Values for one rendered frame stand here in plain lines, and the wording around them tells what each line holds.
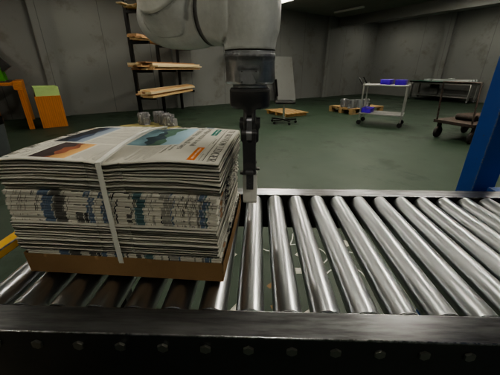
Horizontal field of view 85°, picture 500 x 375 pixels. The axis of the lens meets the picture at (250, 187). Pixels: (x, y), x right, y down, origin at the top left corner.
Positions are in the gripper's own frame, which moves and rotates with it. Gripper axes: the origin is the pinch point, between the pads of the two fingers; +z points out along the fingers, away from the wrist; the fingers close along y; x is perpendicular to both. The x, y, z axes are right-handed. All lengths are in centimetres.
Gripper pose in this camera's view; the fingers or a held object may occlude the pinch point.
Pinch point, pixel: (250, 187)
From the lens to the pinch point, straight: 58.6
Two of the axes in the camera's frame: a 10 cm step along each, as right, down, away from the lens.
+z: 0.0, 9.2, 4.0
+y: -0.3, 4.0, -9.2
